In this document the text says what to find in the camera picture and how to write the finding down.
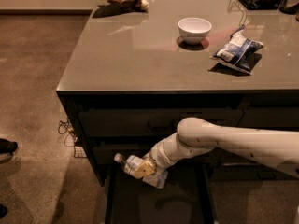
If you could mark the dark middle left drawer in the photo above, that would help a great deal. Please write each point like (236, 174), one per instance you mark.
(104, 153)

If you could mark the black shoe lower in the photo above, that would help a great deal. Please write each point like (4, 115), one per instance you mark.
(3, 211)

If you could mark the dark top right drawer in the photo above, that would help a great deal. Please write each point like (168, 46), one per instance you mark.
(271, 117)

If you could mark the blue label plastic bottle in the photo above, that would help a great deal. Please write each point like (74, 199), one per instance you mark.
(128, 164)

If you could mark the dark cabinet frame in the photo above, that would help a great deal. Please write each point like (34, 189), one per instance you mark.
(75, 102)

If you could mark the dark bottom right drawer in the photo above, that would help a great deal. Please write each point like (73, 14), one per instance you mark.
(246, 172)

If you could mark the open bottom left drawer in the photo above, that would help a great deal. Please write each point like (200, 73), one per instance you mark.
(185, 198)

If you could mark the dark middle right drawer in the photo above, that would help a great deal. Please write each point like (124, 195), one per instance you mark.
(231, 159)

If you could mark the white ceramic bowl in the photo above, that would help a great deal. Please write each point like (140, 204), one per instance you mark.
(194, 30)

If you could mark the dark top left drawer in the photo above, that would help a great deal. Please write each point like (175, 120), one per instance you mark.
(149, 122)

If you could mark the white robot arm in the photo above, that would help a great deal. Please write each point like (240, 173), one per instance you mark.
(278, 150)

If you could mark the blue white chip bag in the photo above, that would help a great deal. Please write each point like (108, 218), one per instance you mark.
(234, 54)

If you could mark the dark drawer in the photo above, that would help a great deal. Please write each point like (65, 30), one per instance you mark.
(231, 159)
(104, 153)
(149, 122)
(246, 172)
(271, 117)

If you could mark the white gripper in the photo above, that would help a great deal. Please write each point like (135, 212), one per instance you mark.
(158, 157)

